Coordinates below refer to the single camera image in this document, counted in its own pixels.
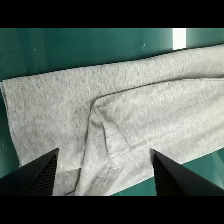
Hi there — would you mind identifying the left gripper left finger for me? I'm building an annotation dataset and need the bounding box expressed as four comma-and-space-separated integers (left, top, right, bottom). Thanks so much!
0, 147, 60, 197

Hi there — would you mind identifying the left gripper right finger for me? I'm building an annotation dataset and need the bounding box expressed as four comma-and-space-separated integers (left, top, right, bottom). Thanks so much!
149, 147, 224, 197

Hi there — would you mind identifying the grey T-shirt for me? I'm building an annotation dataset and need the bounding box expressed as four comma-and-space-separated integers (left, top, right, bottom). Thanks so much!
0, 44, 224, 197

